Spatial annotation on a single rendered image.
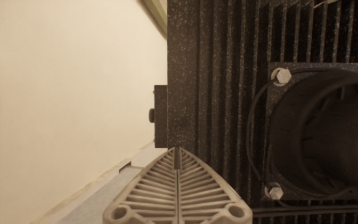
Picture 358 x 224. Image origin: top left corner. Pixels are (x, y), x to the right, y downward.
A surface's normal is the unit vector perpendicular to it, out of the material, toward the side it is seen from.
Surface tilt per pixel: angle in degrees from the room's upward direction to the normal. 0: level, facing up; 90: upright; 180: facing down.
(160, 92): 90
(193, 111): 90
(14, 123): 90
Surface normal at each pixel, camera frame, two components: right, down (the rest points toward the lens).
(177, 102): 0.02, 0.08
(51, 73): 0.98, 0.02
